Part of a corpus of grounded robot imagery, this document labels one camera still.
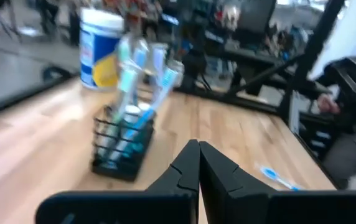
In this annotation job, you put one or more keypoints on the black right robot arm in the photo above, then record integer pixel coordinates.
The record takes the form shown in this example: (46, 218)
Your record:
(193, 70)

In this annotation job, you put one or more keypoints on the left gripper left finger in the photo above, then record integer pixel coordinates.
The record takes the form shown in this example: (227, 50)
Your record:
(184, 174)

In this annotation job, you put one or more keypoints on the teal toothbrush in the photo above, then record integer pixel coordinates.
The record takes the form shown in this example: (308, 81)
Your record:
(127, 79)

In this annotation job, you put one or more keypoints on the Lysol wipes canister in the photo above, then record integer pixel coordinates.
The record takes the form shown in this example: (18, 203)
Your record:
(100, 46)

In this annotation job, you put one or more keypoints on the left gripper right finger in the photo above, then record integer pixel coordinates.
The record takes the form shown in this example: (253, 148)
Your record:
(227, 193)

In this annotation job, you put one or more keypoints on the green toothbrush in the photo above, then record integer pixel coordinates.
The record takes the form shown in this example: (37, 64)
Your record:
(123, 49)

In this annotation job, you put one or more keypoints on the blue toothbrush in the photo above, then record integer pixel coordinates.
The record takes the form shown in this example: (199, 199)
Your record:
(269, 172)
(169, 77)

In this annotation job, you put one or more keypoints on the white label strip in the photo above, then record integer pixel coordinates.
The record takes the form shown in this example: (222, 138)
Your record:
(293, 112)

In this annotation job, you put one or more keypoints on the person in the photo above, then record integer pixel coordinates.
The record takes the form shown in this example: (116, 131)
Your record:
(352, 93)

